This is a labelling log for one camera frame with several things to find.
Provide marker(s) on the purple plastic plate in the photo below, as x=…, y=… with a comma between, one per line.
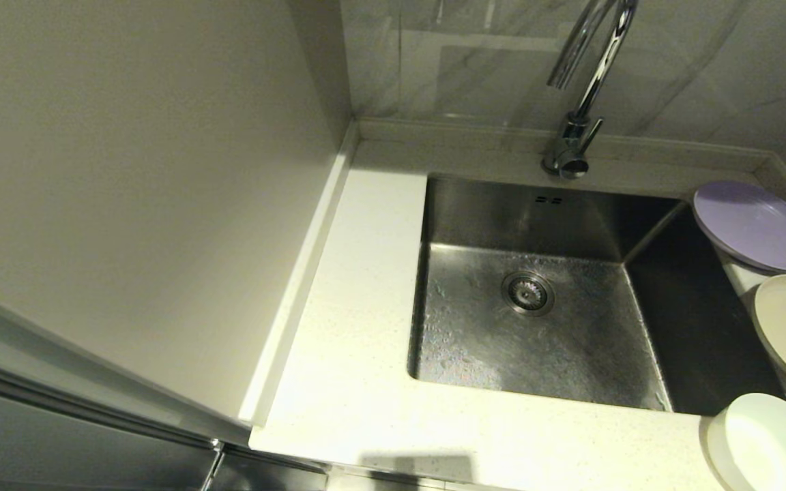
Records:
x=754, y=225

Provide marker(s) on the stainless steel sink basin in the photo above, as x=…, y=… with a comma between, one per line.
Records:
x=502, y=341

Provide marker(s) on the chrome gooseneck faucet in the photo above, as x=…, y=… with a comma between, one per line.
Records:
x=574, y=136

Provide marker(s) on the stainless steel appliance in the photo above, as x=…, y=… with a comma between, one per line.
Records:
x=59, y=436

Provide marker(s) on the round metal drain strainer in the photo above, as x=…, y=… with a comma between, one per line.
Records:
x=527, y=293

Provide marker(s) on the white plastic bowl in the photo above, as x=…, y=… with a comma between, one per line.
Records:
x=768, y=443

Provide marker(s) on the beige cabinet side panel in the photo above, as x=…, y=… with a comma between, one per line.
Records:
x=127, y=170

